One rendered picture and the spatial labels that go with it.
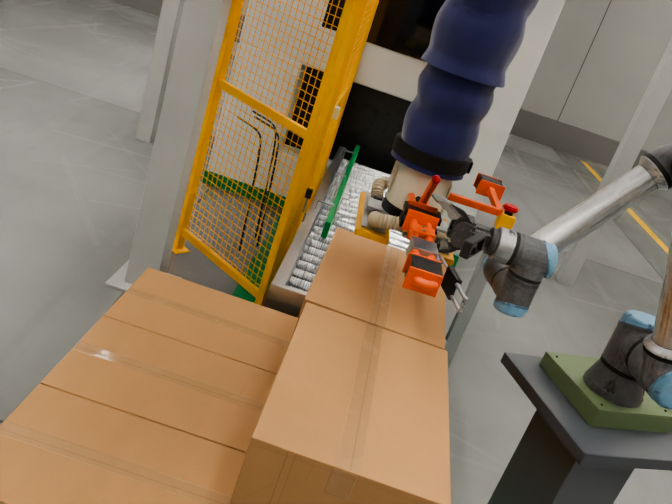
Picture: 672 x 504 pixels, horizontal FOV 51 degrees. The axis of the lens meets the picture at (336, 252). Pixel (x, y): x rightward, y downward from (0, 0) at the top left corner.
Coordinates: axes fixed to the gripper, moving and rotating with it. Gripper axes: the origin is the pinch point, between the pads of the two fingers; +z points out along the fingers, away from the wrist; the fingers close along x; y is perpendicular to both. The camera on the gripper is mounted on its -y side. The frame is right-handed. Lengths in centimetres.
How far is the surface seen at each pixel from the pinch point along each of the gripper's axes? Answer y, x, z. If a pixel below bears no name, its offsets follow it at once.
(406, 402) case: -36.9, -30.0, -6.3
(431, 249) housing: -22.0, 1.4, -1.2
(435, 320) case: 8.7, -30.0, -15.7
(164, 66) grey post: 353, -64, 167
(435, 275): -37.9, 2.1, -1.0
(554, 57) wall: 948, 3, -244
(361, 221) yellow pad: 15.9, -11.0, 13.4
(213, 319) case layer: 39, -70, 49
